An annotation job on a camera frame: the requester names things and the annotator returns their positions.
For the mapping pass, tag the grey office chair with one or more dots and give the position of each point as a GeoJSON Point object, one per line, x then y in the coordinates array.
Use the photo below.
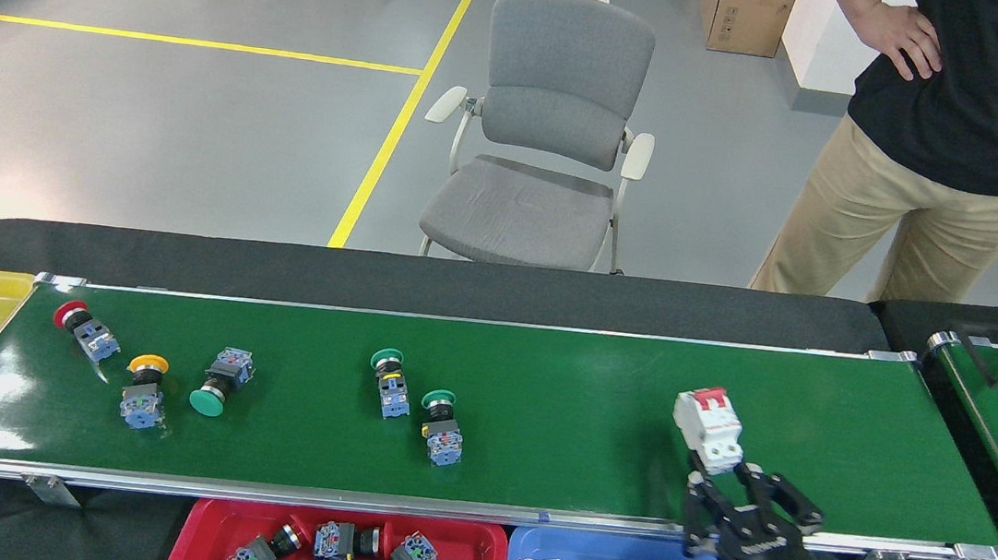
{"type": "Point", "coordinates": [558, 119]}

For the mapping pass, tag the person's right forearm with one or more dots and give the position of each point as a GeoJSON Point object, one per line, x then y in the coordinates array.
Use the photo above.
{"type": "Point", "coordinates": [857, 2]}

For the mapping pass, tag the person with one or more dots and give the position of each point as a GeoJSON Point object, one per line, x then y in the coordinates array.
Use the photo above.
{"type": "Point", "coordinates": [962, 106]}

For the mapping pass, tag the brown cardboard box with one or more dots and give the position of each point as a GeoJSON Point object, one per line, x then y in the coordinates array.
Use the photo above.
{"type": "Point", "coordinates": [748, 14]}

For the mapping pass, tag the long green conveyor belt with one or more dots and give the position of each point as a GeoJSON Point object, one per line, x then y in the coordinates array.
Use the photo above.
{"type": "Point", "coordinates": [559, 416]}

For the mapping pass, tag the person's right hand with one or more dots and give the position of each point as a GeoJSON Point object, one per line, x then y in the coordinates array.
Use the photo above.
{"type": "Point", "coordinates": [904, 40]}

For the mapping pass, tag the red plastic tray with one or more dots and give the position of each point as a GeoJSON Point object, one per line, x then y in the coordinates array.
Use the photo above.
{"type": "Point", "coordinates": [471, 546]}

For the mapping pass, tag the green mushroom push button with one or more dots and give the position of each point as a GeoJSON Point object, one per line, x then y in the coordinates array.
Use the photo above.
{"type": "Point", "coordinates": [394, 394]}
{"type": "Point", "coordinates": [443, 446]}
{"type": "Point", "coordinates": [230, 370]}

